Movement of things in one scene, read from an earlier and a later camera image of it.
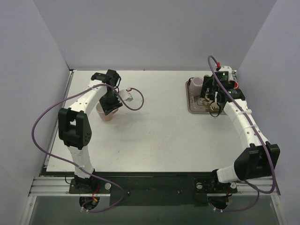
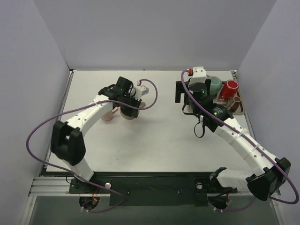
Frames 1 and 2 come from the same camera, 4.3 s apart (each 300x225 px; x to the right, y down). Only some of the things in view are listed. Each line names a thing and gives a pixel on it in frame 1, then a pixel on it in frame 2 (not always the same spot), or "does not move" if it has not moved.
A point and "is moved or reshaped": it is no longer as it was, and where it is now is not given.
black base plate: (152, 189) does not move
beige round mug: (214, 106) is moved or reshaped
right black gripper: (208, 95) -> (177, 91)
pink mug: (105, 117) does not move
